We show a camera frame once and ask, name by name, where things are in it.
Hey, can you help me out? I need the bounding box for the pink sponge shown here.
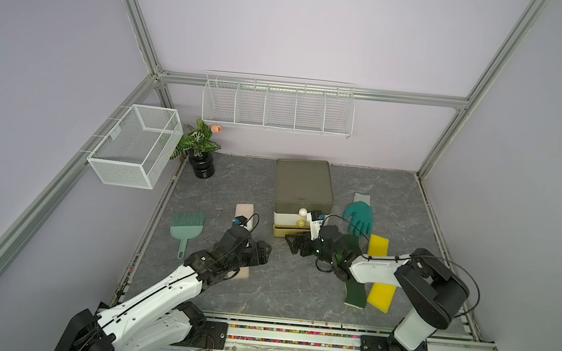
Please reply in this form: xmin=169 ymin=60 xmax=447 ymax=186
xmin=234 ymin=267 xmax=250 ymax=280
xmin=234 ymin=203 xmax=255 ymax=226

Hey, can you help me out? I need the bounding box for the olive three-drawer storage box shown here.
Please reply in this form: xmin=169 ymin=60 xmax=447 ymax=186
xmin=273 ymin=158 xmax=334 ymax=238

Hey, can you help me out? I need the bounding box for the green yellow sponge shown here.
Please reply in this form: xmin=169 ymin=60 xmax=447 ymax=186
xmin=344 ymin=281 xmax=368 ymax=309

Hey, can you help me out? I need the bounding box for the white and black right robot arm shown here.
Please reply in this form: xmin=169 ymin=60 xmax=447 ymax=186
xmin=285 ymin=225 xmax=470 ymax=351

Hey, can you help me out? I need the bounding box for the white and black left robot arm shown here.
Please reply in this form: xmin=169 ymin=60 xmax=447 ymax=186
xmin=54 ymin=225 xmax=272 ymax=351

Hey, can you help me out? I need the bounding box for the green rubber glove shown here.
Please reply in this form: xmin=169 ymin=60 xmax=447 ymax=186
xmin=343 ymin=192 xmax=374 ymax=237

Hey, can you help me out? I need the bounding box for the light green dustpan brush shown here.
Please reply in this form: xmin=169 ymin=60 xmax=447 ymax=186
xmin=169 ymin=211 xmax=206 ymax=259

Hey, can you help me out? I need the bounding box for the potted green plant black pot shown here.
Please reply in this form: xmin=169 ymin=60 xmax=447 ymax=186
xmin=170 ymin=118 xmax=222 ymax=179

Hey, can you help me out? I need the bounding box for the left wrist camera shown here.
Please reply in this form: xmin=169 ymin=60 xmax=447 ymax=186
xmin=233 ymin=215 xmax=252 ymax=230

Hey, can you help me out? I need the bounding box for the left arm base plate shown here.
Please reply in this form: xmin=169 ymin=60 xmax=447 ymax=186
xmin=174 ymin=321 xmax=229 ymax=350

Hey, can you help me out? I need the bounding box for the white wire cube basket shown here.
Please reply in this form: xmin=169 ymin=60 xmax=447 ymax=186
xmin=87 ymin=104 xmax=184 ymax=190

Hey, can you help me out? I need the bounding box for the long white wire shelf basket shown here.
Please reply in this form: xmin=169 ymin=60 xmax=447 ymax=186
xmin=201 ymin=72 xmax=356 ymax=138

